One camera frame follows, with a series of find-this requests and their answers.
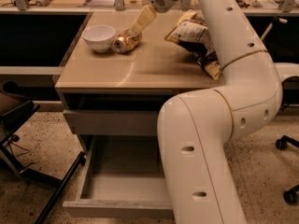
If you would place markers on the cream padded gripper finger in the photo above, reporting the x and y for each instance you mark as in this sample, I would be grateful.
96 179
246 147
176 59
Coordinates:
145 17

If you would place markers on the crushed orange soda can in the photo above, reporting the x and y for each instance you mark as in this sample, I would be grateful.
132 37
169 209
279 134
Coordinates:
126 41

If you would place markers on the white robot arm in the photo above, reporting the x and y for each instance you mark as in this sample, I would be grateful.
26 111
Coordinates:
193 127

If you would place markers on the grey drawer cabinet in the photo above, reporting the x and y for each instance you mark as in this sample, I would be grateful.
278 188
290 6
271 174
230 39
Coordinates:
141 80

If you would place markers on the closed grey upper drawer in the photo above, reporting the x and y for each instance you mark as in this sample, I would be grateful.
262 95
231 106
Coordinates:
128 123

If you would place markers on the open grey bottom drawer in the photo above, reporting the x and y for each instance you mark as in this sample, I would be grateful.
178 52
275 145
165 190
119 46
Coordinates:
122 177

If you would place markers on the brown white chip bag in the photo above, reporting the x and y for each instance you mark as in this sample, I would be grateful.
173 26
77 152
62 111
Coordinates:
192 34

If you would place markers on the white ceramic bowl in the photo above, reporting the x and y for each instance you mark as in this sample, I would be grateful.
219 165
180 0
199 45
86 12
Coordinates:
99 37

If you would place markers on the white stick with black tip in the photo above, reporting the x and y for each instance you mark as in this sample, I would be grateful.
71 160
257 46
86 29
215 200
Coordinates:
271 25

